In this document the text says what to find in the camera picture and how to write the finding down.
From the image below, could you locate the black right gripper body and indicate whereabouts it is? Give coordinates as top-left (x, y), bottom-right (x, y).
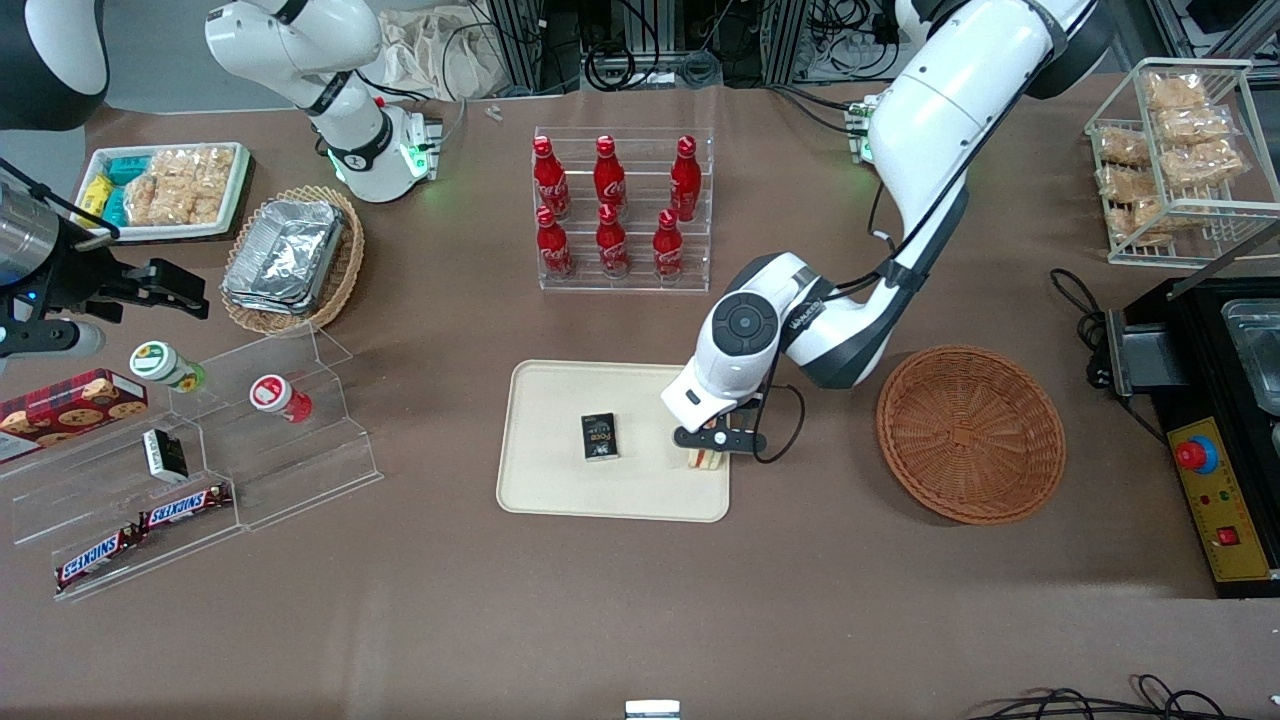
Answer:
top-left (30, 225), bottom-right (136, 326)

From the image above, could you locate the white rectangular snack tray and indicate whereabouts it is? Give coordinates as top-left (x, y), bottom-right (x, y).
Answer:
top-left (74, 142), bottom-right (252, 245)

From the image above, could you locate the cream plastic tray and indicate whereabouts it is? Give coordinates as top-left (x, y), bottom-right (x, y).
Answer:
top-left (497, 360), bottom-right (732, 524)

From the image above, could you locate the oval light wicker basket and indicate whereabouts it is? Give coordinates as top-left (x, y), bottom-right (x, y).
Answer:
top-left (220, 185), bottom-right (366, 337)

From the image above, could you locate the round brown wicker basket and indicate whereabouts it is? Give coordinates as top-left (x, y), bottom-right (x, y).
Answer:
top-left (876, 345), bottom-right (1067, 527)

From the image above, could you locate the green sunflower yogurt cup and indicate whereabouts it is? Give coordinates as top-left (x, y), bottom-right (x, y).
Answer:
top-left (129, 341), bottom-right (208, 393)

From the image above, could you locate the rice cracker snack pack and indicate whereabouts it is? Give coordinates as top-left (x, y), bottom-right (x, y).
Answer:
top-left (122, 175), bottom-right (181, 227)
top-left (175, 183), bottom-right (229, 227)
top-left (150, 148), bottom-right (237, 186)

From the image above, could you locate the aluminium foil container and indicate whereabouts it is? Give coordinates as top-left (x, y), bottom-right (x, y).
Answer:
top-left (228, 198), bottom-right (347, 293)
top-left (221, 270), bottom-right (336, 308)

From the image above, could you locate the black card box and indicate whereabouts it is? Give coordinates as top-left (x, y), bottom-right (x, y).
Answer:
top-left (581, 412), bottom-right (620, 463)

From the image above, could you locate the red tartan cookie box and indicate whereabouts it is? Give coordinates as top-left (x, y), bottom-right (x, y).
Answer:
top-left (0, 369), bottom-right (150, 464)

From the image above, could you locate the red strawberry yogurt cup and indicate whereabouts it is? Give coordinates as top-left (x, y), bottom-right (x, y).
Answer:
top-left (249, 374), bottom-right (313, 424)

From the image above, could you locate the clear acrylic bottle rack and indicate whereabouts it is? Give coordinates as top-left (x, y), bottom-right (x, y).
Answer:
top-left (533, 126), bottom-right (717, 295)

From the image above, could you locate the small black white-sided box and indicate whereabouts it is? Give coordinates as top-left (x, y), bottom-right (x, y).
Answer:
top-left (142, 428), bottom-right (190, 483)

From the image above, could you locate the red cola bottle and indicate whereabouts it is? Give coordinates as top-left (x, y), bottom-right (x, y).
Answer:
top-left (593, 135), bottom-right (628, 211)
top-left (535, 206), bottom-right (574, 280)
top-left (652, 207), bottom-right (686, 280)
top-left (532, 136), bottom-right (571, 221)
top-left (595, 204), bottom-right (631, 279)
top-left (669, 135), bottom-right (703, 223)

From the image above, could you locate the clear acrylic stepped display stand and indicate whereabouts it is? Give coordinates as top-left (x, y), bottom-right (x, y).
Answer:
top-left (0, 322), bottom-right (385, 603)

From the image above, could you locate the Snickers chocolate bar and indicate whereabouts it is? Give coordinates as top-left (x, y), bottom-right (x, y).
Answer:
top-left (137, 484), bottom-right (233, 532)
top-left (55, 528), bottom-right (143, 591)

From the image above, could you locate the white cloth bag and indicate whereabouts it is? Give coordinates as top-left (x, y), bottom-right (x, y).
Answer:
top-left (375, 5), bottom-right (503, 101)

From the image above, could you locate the fried snack bag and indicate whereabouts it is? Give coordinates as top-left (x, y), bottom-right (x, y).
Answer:
top-left (1145, 72), bottom-right (1209, 111)
top-left (1097, 127), bottom-right (1151, 168)
top-left (1165, 140), bottom-right (1249, 188)
top-left (1112, 198), bottom-right (1186, 246)
top-left (1098, 165), bottom-right (1161, 205)
top-left (1157, 106), bottom-right (1235, 146)

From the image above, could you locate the black heating appliance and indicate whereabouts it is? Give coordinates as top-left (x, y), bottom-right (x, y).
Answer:
top-left (1108, 274), bottom-right (1280, 601)

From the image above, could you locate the yellow control box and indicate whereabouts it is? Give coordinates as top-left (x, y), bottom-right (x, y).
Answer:
top-left (1167, 417), bottom-right (1278, 584)

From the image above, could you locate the metal appliance pan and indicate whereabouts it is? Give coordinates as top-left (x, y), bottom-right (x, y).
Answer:
top-left (1220, 298), bottom-right (1280, 413)

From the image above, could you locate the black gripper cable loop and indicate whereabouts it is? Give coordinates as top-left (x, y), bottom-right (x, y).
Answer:
top-left (750, 383), bottom-right (808, 465)

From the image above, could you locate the black background cable bundle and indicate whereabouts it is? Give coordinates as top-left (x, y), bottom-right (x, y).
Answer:
top-left (582, 0), bottom-right (726, 93)

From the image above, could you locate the black appliance power cable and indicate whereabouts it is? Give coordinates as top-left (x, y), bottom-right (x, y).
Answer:
top-left (1049, 267), bottom-right (1113, 393)

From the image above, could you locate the black floor cable bundle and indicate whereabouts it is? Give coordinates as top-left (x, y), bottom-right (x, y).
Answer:
top-left (972, 674), bottom-right (1246, 720)

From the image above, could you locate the white wire rack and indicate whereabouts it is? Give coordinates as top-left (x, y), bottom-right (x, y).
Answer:
top-left (1084, 57), bottom-right (1280, 267)

